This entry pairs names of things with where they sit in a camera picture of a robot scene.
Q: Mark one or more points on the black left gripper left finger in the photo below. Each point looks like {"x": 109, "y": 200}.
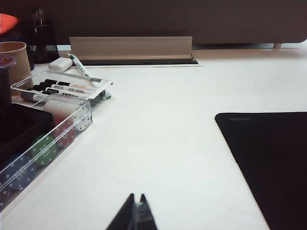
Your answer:
{"x": 124, "y": 218}

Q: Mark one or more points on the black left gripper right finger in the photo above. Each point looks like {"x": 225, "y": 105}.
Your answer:
{"x": 145, "y": 218}

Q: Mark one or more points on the black mouse pad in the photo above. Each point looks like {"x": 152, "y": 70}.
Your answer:
{"x": 275, "y": 153}

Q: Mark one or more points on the clear acrylic chip case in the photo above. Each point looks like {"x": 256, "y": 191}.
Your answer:
{"x": 72, "y": 131}

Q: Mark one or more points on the red poker chip stack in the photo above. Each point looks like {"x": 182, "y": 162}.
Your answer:
{"x": 66, "y": 134}

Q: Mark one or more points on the green poker chip stack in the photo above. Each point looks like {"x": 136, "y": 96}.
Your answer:
{"x": 45, "y": 150}

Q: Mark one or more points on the white poker chip stack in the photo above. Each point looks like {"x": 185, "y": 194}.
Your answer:
{"x": 82, "y": 119}

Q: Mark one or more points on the blue poker chip stack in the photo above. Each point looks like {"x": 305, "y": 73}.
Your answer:
{"x": 19, "y": 172}

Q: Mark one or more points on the dark poker chip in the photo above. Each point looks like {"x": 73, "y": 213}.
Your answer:
{"x": 4, "y": 198}

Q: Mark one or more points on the green white round cap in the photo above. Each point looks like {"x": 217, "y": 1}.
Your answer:
{"x": 107, "y": 95}

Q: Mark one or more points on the black rectangular box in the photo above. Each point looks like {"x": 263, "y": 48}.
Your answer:
{"x": 21, "y": 127}

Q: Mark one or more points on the clear acrylic marker tray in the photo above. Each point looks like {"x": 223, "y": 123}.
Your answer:
{"x": 96, "y": 81}

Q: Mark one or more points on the black capped whiteboard marker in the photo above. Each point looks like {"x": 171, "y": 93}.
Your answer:
{"x": 41, "y": 87}
{"x": 57, "y": 82}
{"x": 53, "y": 91}

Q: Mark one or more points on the gray capped whiteboard marker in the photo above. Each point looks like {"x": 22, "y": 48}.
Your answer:
{"x": 27, "y": 96}

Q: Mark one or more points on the green and white marker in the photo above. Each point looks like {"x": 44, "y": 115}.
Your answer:
{"x": 79, "y": 65}

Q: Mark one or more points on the white eraser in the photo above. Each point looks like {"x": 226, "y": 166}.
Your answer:
{"x": 60, "y": 64}

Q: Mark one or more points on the dark cup with purple lid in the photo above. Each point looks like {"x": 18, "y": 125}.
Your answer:
{"x": 5, "y": 79}

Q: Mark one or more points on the brown paper cup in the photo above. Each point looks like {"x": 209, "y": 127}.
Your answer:
{"x": 20, "y": 62}

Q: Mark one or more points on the black mesh pen holder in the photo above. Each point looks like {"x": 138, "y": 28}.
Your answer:
{"x": 44, "y": 43}

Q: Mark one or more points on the orange cloth item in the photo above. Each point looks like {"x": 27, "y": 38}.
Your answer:
{"x": 7, "y": 23}

